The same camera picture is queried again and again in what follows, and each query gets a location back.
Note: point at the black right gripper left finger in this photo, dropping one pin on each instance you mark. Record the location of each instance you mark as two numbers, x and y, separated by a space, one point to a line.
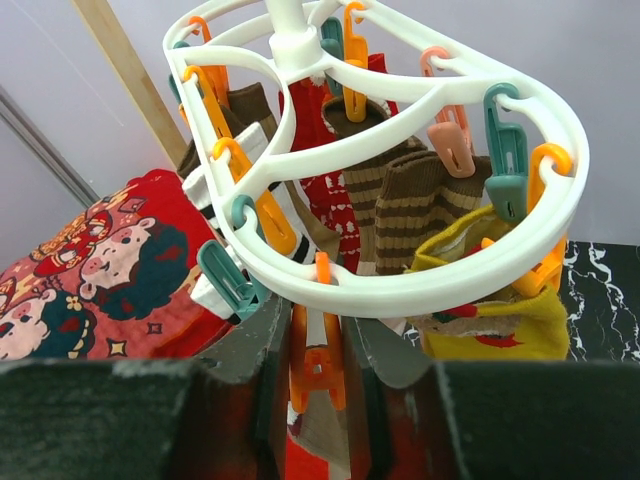
219 416

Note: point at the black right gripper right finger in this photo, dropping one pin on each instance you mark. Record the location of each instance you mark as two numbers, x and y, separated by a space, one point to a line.
412 417

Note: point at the taupe ribbed sock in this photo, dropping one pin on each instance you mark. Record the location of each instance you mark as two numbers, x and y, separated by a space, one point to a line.
322 431

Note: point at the tan sock brown cuff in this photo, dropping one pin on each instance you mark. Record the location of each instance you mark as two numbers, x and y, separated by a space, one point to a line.
324 238
246 106

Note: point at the white round clip hanger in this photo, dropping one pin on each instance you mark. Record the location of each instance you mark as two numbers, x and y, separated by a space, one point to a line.
463 173

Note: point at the red christmas sock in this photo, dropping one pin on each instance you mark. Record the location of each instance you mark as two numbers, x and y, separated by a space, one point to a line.
330 142

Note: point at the red plastic bin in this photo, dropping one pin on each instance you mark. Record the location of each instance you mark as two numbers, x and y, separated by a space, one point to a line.
302 465

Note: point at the mustard yellow hanging sock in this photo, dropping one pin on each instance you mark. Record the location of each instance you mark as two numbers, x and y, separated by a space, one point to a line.
505 325

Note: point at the red cartoon bear pillow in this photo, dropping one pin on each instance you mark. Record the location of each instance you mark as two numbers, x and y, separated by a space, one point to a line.
116 282

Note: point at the brown hanging sock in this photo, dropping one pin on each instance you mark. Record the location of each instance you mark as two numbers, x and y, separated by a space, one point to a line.
402 197

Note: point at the wooden rack frame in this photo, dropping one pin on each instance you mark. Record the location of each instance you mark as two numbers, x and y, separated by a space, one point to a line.
103 24

